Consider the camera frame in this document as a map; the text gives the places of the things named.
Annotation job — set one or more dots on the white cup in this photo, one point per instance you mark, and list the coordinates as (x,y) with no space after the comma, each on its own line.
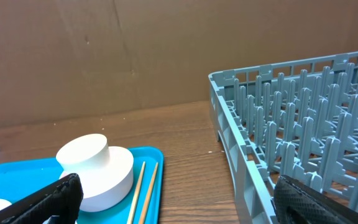
(84,153)

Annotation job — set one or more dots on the right wooden chopstick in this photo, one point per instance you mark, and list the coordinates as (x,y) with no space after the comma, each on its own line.
(148,196)

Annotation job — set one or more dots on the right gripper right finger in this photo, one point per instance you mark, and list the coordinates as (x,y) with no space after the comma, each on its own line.
(295,202)

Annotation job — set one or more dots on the teal serving tray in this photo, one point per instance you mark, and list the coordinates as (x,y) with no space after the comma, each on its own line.
(22,178)

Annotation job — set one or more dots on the left wooden chopstick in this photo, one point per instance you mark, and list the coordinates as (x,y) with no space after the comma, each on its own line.
(136,195)

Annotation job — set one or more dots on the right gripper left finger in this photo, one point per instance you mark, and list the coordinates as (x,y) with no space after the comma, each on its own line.
(59,201)

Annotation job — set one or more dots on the wooden chopstick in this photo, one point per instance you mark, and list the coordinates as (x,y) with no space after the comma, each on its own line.
(148,196)
(136,195)

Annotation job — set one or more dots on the grey dishwasher rack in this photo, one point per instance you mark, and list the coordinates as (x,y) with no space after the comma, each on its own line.
(296,118)

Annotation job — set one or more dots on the brown cardboard backdrop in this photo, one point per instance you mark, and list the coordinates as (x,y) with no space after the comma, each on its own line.
(66,59)

